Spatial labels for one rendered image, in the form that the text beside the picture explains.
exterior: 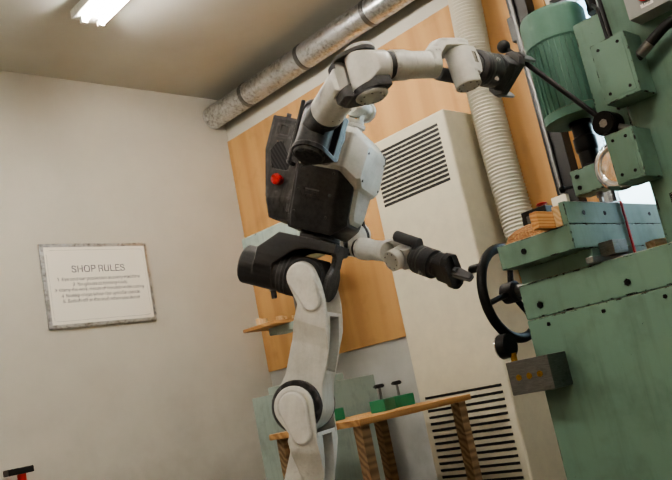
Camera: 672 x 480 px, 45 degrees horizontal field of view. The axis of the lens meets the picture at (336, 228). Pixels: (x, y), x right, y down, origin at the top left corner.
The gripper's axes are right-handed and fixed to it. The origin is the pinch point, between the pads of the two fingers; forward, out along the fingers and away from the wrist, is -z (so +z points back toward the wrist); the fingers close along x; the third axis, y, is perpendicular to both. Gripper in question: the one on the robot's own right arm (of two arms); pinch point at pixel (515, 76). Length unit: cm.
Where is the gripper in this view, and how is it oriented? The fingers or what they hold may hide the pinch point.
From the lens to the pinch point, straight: 219.9
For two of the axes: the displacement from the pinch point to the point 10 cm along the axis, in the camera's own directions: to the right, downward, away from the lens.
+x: -4.2, 7.9, 4.5
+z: -7.3, 0.0, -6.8
